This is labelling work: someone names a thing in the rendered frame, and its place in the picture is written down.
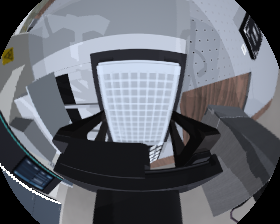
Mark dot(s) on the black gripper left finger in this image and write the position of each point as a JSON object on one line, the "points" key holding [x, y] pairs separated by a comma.
{"points": [[81, 128]]}

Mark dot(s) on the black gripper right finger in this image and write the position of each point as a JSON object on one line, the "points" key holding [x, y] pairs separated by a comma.
{"points": [[202, 138]]}

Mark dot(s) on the white multiwell plate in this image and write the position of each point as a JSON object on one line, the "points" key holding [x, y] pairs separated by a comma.
{"points": [[154, 106]]}

